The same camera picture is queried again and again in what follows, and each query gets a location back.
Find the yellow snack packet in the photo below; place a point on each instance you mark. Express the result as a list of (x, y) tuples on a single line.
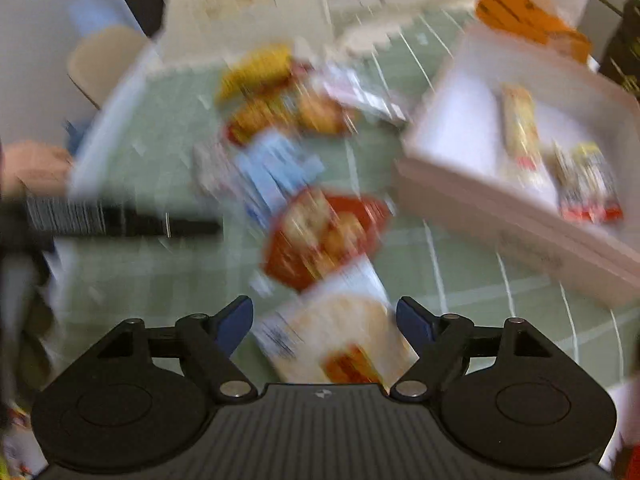
[(259, 69)]

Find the red chicken snack packet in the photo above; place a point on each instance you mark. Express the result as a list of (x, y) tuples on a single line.
[(293, 112)]

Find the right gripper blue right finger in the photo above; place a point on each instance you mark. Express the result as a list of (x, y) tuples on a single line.
[(440, 343)]

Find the black gold patterned box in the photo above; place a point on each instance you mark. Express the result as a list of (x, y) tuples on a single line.
[(621, 59)]

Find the orange package in plastic bag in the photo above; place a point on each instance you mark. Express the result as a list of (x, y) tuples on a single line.
[(550, 23)]

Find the pink cardboard box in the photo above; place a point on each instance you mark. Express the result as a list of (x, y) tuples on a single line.
[(449, 172)]

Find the red yellow snack in box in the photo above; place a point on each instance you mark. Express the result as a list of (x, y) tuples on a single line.
[(585, 183)]

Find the white biscuit snack packet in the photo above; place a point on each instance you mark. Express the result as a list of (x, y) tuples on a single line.
[(341, 331)]

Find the long cream snack in box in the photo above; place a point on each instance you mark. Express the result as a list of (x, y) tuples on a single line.
[(522, 161)]

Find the clear pink snack packet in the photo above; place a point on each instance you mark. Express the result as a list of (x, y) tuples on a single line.
[(345, 86)]

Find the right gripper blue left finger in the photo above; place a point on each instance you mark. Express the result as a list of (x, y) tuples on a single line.
[(207, 343)]

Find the beige chair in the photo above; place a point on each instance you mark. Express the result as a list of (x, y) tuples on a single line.
[(101, 59)]

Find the blue white snack packet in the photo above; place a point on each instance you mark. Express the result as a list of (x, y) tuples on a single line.
[(258, 181)]

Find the red round-picture snack packet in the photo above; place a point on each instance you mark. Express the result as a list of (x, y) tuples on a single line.
[(319, 233)]

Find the pink cloth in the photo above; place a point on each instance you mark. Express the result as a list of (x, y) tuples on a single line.
[(34, 168)]

